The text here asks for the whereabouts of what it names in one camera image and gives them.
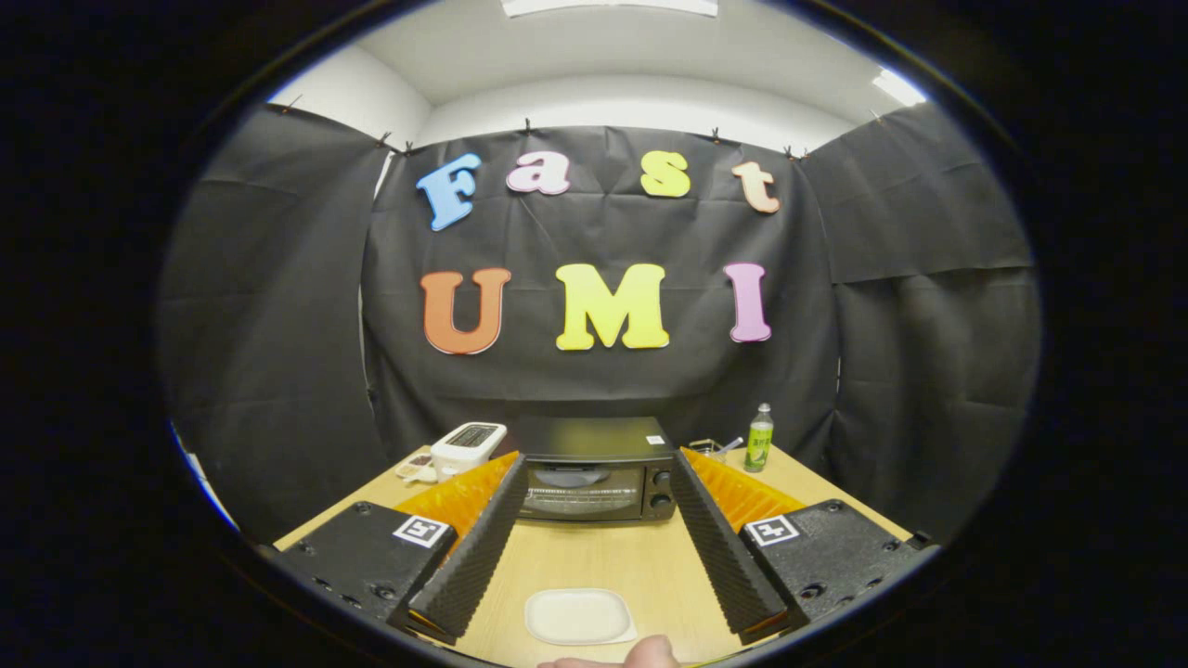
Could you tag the striped straw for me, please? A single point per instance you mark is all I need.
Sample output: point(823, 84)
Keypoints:
point(731, 444)

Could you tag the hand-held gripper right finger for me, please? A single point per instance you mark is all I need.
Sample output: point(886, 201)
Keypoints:
point(719, 557)

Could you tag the white slot toaster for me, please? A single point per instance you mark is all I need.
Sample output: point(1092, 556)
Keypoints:
point(464, 447)

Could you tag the green drink bottle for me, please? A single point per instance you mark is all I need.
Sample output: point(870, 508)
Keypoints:
point(759, 445)

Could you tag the small white plate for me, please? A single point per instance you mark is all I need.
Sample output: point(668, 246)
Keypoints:
point(580, 617)

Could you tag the black toaster oven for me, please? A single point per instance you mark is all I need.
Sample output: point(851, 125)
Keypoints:
point(594, 436)

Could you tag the long ceiling light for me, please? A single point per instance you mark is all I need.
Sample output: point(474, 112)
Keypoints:
point(608, 7)

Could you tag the small ceiling light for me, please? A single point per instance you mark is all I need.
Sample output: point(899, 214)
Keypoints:
point(898, 88)

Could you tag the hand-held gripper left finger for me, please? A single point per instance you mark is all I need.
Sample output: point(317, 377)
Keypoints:
point(478, 557)

